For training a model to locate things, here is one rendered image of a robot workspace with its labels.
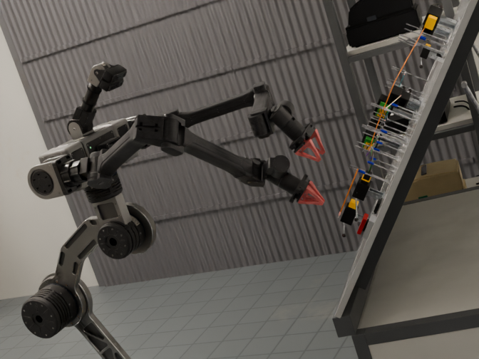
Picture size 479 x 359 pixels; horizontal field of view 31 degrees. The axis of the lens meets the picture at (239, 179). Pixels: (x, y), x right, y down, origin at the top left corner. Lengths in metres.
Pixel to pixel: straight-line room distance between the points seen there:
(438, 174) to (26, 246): 4.15
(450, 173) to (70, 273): 1.63
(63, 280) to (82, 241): 0.22
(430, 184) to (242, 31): 2.14
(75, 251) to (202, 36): 2.54
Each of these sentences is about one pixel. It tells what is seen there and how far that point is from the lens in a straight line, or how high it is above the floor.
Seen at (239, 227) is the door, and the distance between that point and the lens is 5.92.
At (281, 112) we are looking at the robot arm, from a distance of 2.66.
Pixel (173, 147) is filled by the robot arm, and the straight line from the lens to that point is 2.49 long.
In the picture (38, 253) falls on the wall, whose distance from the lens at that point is 7.05.
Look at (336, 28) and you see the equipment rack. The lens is 3.56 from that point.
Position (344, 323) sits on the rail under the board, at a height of 0.84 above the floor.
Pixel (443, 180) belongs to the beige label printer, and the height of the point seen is 0.81.
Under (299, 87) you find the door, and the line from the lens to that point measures 5.42.
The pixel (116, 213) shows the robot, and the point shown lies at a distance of 3.14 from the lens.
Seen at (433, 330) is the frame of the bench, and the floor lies 0.77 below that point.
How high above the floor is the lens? 1.87
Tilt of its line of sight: 12 degrees down
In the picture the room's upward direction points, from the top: 18 degrees counter-clockwise
